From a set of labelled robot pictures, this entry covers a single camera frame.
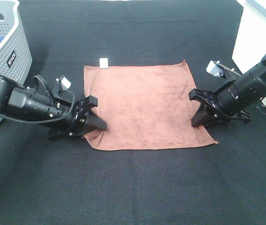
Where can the grey perforated laundry basket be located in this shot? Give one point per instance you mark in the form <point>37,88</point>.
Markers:
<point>15,56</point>

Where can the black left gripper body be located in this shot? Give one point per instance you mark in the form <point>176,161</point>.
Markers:
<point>71,126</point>

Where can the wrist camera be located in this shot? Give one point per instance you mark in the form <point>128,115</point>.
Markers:
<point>61,84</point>
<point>219,70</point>

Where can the white storage box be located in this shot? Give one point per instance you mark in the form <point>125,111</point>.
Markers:
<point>250,44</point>

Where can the brown orange microfiber towel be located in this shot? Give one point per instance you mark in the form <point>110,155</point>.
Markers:
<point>145,108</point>

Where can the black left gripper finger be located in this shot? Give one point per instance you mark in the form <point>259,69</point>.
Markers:
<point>93,122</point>
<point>89,102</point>

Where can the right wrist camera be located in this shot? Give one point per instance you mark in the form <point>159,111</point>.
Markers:
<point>219,70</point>

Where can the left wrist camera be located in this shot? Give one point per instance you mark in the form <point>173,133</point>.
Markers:
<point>61,84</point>

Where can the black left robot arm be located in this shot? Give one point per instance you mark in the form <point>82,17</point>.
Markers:
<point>55,108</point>

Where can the black table cloth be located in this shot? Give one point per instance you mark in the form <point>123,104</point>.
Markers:
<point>67,182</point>

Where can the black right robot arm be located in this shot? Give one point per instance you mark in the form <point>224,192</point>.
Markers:
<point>229,101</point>

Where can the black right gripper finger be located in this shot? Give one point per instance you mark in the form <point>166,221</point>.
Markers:
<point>196,94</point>
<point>199,118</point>

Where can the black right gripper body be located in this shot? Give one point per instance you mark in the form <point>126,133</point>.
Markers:
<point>214,115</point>

